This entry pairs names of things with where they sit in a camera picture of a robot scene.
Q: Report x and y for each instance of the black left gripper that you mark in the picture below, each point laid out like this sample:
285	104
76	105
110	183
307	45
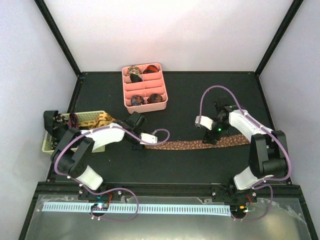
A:
133	146

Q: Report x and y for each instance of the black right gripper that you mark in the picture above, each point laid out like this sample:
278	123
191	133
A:
208	136

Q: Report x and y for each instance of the brown floral necktie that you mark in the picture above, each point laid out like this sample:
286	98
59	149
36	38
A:
224	142

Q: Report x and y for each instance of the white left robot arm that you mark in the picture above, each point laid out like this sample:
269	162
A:
71	156

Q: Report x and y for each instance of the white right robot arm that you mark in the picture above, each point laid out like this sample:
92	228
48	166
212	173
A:
268	152

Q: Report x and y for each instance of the yellow patterned tie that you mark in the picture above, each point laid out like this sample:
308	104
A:
102	120

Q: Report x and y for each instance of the blue patterned rolled tie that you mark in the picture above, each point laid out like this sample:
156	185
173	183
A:
137	100

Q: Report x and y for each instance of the dark brown rolled tie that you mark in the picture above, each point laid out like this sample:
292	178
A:
154	98

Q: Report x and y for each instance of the pink divided organizer box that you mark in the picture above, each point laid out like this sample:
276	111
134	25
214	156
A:
153	83

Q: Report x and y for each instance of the light green plastic basket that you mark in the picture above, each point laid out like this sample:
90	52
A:
82	116

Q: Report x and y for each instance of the dark striped tie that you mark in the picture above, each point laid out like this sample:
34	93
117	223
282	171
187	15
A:
73	121

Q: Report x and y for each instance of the floral rolled tie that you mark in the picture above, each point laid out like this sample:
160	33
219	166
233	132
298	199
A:
135	70

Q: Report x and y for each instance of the black orange rolled tie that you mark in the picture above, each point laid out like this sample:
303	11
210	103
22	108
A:
150	69

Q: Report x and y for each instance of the black patterned tie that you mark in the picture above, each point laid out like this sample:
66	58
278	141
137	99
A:
55	123

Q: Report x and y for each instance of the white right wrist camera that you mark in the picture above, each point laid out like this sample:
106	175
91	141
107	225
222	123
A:
204	121

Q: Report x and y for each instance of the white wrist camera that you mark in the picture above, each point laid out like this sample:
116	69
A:
148	139
204	121

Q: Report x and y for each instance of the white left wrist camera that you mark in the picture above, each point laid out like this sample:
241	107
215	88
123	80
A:
148	139

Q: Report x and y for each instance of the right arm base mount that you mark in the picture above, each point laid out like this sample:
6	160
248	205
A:
235	195

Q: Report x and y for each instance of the light blue cable duct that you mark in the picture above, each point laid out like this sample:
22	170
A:
121	208

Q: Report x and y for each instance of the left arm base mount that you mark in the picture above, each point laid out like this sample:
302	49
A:
100	195

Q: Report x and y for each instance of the black corner frame post right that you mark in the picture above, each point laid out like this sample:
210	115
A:
281	30

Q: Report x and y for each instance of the black corner frame post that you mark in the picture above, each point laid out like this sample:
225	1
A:
49	19
281	30

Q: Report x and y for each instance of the black corner frame post left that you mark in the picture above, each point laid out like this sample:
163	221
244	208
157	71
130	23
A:
49	19

